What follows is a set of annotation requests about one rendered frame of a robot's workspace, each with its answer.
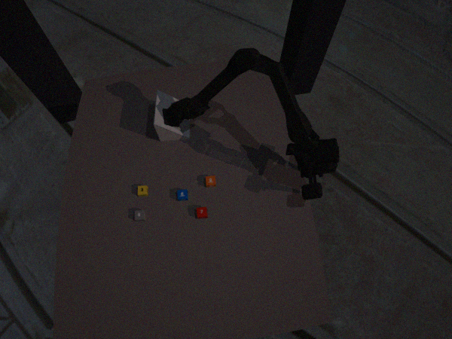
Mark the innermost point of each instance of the red block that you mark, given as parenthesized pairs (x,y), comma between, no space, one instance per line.
(202,213)

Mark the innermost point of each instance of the yellow block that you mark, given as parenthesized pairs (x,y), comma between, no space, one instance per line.
(143,190)

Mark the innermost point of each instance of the orange block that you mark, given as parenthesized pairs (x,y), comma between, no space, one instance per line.
(210,181)

